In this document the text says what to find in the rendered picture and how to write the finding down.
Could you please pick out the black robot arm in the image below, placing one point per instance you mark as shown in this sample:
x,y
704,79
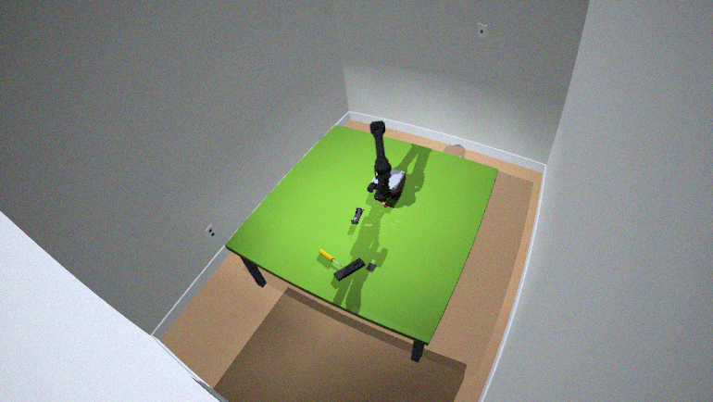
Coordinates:
x,y
382,165

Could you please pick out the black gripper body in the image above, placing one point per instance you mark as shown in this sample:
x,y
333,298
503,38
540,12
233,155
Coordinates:
x,y
395,194

